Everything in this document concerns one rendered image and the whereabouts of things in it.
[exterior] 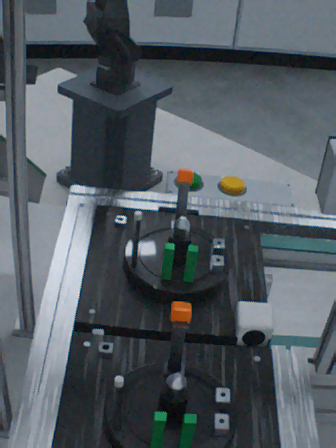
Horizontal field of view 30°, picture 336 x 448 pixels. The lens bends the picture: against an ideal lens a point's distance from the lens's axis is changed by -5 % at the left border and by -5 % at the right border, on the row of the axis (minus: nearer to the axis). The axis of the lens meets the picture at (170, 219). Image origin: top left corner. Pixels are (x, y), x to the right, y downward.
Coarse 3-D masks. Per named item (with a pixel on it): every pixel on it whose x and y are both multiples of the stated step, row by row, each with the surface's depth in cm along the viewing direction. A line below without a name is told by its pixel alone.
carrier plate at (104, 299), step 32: (96, 224) 92; (128, 224) 92; (192, 224) 94; (224, 224) 95; (256, 224) 95; (96, 256) 86; (256, 256) 89; (96, 288) 81; (128, 288) 82; (224, 288) 84; (256, 288) 84; (96, 320) 77; (128, 320) 77; (160, 320) 78; (192, 320) 78; (224, 320) 79
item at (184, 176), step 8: (184, 176) 86; (192, 176) 86; (184, 184) 84; (184, 192) 87; (176, 200) 88; (184, 200) 87; (176, 208) 87; (184, 208) 87; (176, 216) 88; (184, 216) 88
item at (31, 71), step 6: (0, 36) 64; (0, 42) 64; (0, 48) 65; (0, 54) 65; (0, 60) 66; (0, 66) 66; (30, 66) 75; (36, 66) 77; (0, 72) 66; (30, 72) 75; (36, 72) 77; (0, 78) 67; (30, 78) 76; (36, 78) 78; (30, 84) 76
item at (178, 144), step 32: (32, 96) 146; (64, 96) 147; (0, 128) 133; (32, 128) 134; (64, 128) 135; (160, 128) 138; (192, 128) 140; (32, 160) 124; (64, 160) 125; (160, 160) 128; (192, 160) 129; (224, 160) 130; (256, 160) 132; (64, 192) 116; (160, 192) 119
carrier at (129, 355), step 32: (96, 352) 73; (128, 352) 73; (160, 352) 74; (192, 352) 74; (224, 352) 75; (256, 352) 75; (64, 384) 68; (96, 384) 69; (128, 384) 67; (160, 384) 67; (192, 384) 68; (224, 384) 70; (256, 384) 71; (64, 416) 65; (96, 416) 65; (128, 416) 63; (160, 416) 58; (192, 416) 58; (224, 416) 63; (256, 416) 67
